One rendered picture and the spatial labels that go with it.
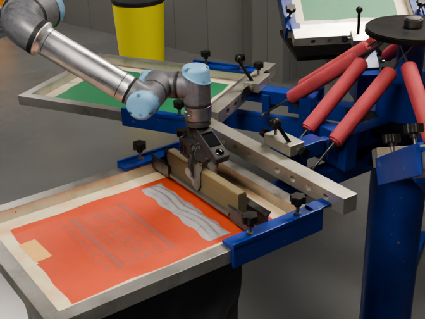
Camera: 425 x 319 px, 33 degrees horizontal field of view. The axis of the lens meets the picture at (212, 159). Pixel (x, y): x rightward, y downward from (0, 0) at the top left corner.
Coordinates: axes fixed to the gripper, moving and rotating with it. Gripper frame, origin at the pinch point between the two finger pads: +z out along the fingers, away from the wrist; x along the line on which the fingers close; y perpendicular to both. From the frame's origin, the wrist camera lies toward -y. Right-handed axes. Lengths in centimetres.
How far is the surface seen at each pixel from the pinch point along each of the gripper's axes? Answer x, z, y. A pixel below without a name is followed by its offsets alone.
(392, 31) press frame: -74, -31, 0
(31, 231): 46.8, 5.3, 15.8
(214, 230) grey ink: 7.3, 4.9, -14.8
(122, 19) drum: -155, 47, 342
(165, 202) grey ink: 10.0, 4.9, 6.1
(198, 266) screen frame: 22.0, 2.7, -29.2
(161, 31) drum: -183, 60, 332
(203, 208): 2.6, 5.3, -2.9
